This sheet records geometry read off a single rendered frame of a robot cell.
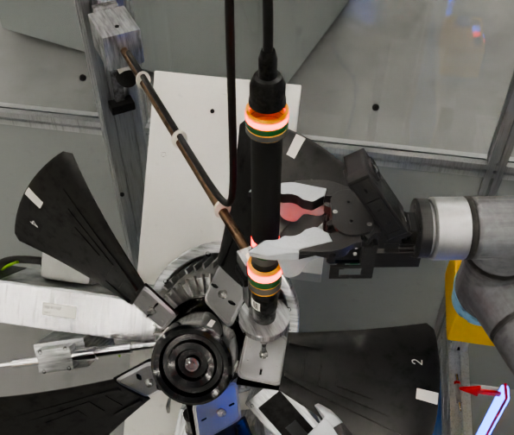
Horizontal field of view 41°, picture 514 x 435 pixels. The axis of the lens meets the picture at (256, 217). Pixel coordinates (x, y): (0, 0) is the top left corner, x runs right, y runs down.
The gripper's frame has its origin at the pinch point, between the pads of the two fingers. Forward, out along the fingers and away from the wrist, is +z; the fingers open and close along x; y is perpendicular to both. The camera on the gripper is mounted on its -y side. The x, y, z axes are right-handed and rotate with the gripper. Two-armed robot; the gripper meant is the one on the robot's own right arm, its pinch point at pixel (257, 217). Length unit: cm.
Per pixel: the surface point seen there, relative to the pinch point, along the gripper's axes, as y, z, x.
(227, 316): 24.4, 4.2, 3.2
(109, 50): 11, 26, 51
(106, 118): 34, 31, 61
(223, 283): 23.5, 4.9, 8.5
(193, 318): 24.0, 9.1, 2.7
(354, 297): 106, -29, 66
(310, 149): 4.9, -7.6, 17.3
